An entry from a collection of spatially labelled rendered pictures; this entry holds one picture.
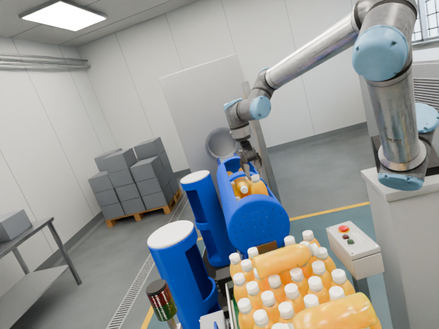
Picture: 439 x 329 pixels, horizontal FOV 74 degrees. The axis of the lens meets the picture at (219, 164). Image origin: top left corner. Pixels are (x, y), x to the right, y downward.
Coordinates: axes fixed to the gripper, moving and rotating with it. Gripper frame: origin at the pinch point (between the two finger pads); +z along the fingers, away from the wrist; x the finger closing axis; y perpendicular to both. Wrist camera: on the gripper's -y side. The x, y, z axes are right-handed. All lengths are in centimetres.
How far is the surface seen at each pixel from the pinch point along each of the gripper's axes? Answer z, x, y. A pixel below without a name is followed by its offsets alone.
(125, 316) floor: 128, 143, 104
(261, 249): 25.3, 8.1, -18.7
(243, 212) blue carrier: 9.7, 10.6, -11.8
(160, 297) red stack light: 5, 41, -59
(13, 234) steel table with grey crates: 33, 241, 158
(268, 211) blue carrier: 13.1, -0.2, -11.8
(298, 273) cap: 17, 1, -51
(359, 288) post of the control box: 40, -21, -40
